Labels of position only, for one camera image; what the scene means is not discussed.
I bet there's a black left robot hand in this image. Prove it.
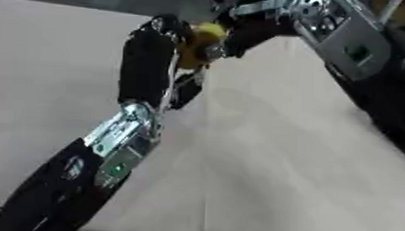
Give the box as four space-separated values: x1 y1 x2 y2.
114 11 212 113

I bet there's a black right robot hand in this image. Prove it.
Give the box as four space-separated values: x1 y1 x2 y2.
200 0 303 62

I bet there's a yellow toy fruit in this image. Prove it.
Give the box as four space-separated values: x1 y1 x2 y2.
175 20 231 71

